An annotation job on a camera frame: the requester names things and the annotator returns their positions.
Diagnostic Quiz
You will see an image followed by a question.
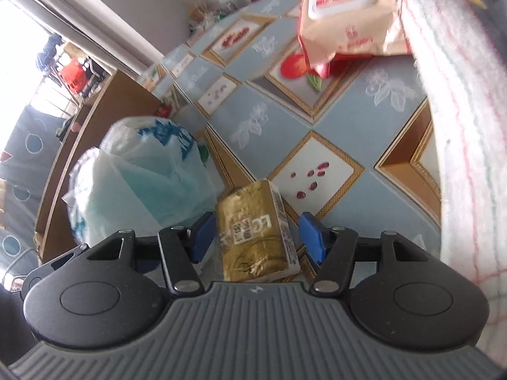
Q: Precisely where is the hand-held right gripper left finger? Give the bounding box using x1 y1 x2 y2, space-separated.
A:
26 212 217 294

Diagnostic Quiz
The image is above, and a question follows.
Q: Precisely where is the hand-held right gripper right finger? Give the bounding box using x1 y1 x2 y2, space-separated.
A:
299 212 438 295

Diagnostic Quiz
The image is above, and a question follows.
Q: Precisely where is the gold tissue packet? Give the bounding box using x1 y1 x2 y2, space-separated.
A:
216 180 302 283

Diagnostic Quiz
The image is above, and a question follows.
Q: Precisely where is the brown cardboard box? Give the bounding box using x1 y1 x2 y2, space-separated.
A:
34 69 163 266

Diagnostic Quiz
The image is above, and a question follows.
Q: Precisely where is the white printed plastic bag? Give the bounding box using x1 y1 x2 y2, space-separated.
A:
63 115 222 262

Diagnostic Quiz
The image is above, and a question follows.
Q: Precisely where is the fruit printed tablecloth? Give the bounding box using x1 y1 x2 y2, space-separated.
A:
138 0 442 282

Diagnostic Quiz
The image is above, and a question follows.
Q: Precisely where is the white stitched towel quilt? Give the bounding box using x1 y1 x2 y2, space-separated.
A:
372 0 507 325

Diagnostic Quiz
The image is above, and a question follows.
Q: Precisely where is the dark printed cloth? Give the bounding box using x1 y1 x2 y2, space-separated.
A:
0 107 68 246

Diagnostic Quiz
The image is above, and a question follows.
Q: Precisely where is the metal drying rack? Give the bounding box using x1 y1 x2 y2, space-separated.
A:
35 34 115 107

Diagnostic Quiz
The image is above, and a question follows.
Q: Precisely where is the red hanging cloth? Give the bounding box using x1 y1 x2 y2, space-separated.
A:
59 57 86 92

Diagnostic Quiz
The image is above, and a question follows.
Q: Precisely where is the clear plastic bag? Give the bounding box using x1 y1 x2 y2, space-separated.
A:
188 2 238 32

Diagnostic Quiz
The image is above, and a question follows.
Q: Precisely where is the pink wet wipes packet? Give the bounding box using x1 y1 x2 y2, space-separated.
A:
297 0 413 72

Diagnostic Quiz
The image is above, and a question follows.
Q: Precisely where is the grey blanket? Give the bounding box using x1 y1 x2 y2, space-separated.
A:
447 0 507 135

